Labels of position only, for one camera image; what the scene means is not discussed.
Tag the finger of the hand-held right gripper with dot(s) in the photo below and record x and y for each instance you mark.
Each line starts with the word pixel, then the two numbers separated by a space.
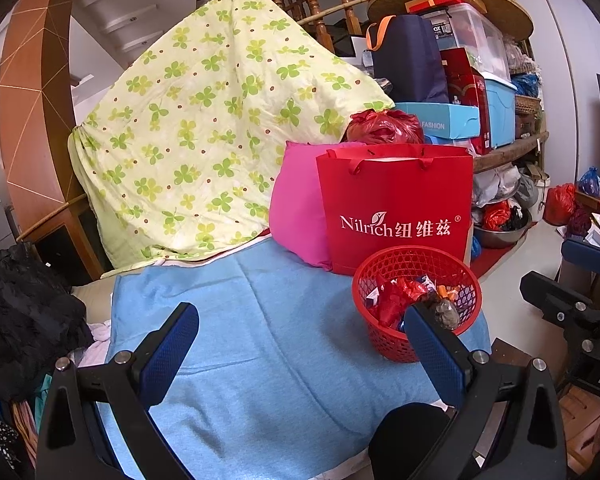
pixel 587 255
pixel 555 300

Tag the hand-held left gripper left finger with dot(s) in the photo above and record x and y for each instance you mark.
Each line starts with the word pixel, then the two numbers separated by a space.
pixel 170 350

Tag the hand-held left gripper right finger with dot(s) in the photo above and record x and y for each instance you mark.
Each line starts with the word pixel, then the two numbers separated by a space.
pixel 435 355

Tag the red mesh basket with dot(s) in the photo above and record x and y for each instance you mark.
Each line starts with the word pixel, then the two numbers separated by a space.
pixel 405 345

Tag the grey wrapper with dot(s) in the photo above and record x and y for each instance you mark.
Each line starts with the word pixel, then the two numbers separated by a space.
pixel 445 312

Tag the red wrapper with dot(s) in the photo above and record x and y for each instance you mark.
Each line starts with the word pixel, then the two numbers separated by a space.
pixel 397 300

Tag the red plastic bag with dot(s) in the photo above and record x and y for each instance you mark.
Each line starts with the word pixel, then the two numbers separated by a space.
pixel 380 127
pixel 560 205

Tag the blue plastic bag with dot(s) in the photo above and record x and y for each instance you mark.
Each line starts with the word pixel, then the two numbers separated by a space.
pixel 525 85
pixel 590 182

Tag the metal bowl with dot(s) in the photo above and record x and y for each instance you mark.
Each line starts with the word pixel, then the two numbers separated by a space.
pixel 502 232

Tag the dark round object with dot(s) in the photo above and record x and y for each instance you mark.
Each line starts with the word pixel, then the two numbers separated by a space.
pixel 410 440

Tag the light blue towel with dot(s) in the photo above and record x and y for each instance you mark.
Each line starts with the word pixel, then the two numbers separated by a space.
pixel 280 335

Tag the wooden shelf board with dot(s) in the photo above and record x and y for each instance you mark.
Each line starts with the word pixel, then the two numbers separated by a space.
pixel 510 150

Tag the black fluffy cloth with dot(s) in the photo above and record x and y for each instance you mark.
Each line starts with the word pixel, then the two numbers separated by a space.
pixel 25 320

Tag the red paper gift bag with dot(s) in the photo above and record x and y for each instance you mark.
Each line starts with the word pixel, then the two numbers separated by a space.
pixel 395 190

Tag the blue plastic storage bin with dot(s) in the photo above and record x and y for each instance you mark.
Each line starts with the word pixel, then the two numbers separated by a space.
pixel 500 107

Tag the pink pillow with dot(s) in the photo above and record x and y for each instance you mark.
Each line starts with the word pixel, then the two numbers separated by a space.
pixel 300 210

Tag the light blue shoe box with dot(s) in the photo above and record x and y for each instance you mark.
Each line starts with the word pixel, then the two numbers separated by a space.
pixel 440 120

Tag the red gift box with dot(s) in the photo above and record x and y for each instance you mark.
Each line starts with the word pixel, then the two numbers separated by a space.
pixel 467 90

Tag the green clover print quilt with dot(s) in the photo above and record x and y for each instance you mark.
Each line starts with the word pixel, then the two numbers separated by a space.
pixel 205 125

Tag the clear plastic storage box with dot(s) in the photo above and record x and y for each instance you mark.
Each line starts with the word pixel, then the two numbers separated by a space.
pixel 475 35

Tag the round woven tray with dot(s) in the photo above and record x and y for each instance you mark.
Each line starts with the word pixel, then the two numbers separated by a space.
pixel 510 5

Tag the flat red orange box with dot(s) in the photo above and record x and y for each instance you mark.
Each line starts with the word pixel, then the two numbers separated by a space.
pixel 440 0

